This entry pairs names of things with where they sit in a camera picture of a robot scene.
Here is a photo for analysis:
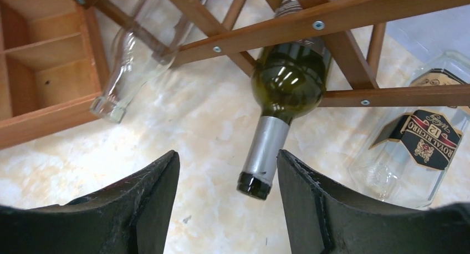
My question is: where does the wooden compartment tray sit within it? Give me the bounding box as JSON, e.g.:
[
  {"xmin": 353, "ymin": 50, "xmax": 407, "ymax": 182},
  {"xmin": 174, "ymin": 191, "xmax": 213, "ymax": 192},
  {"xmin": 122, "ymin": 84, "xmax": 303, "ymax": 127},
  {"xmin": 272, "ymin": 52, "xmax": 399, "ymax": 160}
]
[{"xmin": 1, "ymin": 0, "xmax": 109, "ymax": 149}]

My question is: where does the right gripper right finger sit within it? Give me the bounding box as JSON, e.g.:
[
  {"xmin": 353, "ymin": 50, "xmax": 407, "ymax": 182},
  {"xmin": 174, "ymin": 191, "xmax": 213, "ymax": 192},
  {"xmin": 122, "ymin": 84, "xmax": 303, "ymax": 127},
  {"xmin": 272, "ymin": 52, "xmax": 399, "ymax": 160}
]
[{"xmin": 277, "ymin": 150, "xmax": 469, "ymax": 253}]

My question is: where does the dark green wine bottle front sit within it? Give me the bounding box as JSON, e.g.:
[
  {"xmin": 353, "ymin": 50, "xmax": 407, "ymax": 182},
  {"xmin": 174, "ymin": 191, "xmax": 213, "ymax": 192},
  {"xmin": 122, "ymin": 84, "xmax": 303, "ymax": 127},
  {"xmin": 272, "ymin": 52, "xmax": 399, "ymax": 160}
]
[{"xmin": 236, "ymin": 0, "xmax": 353, "ymax": 201}]

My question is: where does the clear labelled liquor bottle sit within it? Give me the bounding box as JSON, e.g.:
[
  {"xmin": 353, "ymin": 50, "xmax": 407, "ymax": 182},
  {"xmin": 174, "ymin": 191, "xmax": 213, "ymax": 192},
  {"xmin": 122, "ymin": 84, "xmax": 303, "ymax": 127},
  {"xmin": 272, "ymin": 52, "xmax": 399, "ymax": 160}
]
[{"xmin": 346, "ymin": 50, "xmax": 470, "ymax": 210}]

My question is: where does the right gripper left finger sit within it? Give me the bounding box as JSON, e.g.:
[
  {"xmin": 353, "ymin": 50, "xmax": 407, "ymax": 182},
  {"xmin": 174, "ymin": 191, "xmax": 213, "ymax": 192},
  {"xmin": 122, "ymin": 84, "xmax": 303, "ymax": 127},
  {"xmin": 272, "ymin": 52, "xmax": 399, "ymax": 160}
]
[{"xmin": 1, "ymin": 151, "xmax": 180, "ymax": 253}]

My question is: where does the clear glass bottle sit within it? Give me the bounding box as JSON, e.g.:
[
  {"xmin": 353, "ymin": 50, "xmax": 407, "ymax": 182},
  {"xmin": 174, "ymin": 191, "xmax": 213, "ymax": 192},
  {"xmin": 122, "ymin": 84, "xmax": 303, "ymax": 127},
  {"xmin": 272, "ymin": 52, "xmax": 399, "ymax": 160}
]
[{"xmin": 90, "ymin": 0, "xmax": 193, "ymax": 123}]

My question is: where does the brown wooden wine rack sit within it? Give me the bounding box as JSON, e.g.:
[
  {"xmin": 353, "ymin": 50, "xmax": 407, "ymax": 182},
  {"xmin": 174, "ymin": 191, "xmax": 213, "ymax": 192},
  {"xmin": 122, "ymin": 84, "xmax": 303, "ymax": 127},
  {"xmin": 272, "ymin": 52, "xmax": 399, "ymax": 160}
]
[{"xmin": 69, "ymin": 0, "xmax": 470, "ymax": 108}]

